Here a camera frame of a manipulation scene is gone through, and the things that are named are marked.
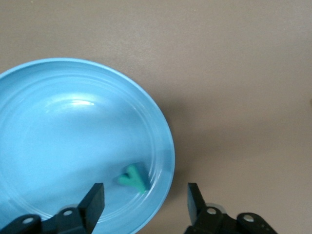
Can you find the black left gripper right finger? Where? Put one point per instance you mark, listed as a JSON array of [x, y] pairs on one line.
[[196, 204]]

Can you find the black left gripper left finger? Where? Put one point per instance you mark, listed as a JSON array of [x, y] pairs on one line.
[[92, 207]]

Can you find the blue plate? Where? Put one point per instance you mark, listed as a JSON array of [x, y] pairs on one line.
[[73, 134]]

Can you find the teal letter y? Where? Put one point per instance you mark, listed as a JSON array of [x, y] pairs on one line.
[[134, 180]]

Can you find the brown table cover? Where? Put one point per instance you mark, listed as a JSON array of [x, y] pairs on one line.
[[231, 73]]

